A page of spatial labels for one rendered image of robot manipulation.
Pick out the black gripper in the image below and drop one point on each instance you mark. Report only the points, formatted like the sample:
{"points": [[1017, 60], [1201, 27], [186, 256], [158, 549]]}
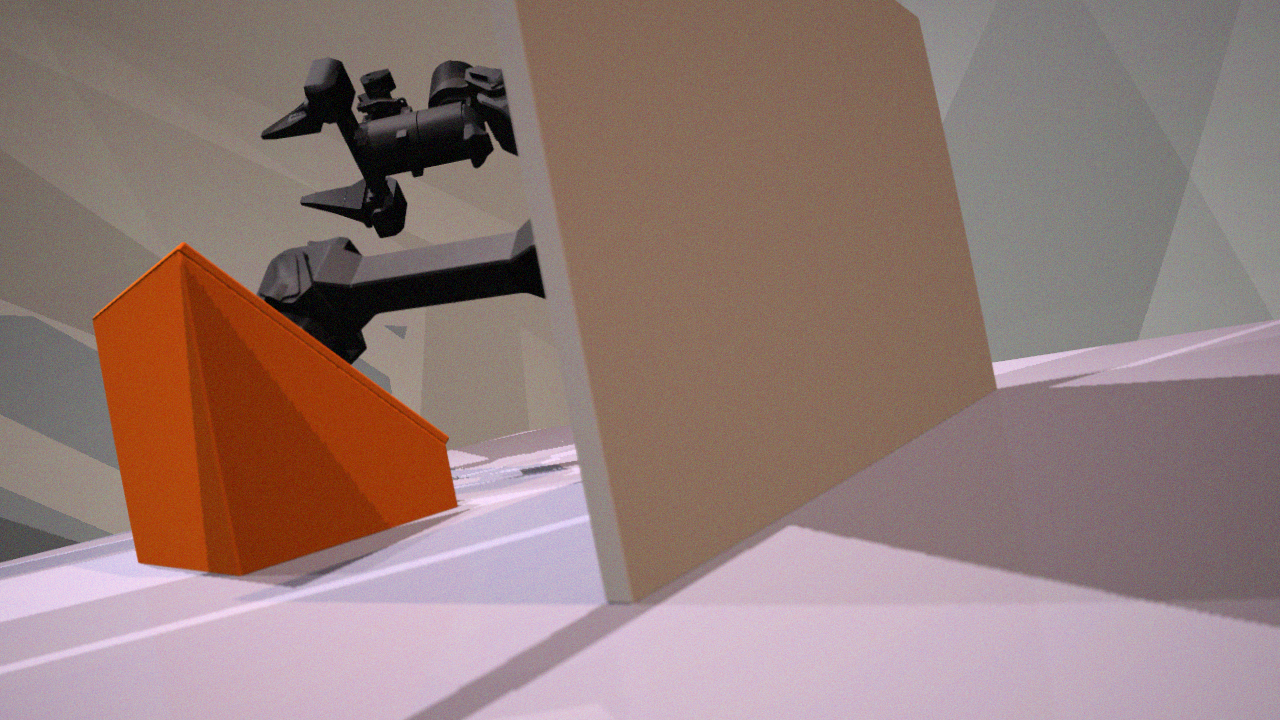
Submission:
{"points": [[381, 147]]}

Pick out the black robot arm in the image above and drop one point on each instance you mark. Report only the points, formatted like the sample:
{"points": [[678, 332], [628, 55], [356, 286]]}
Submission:
{"points": [[331, 291]]}

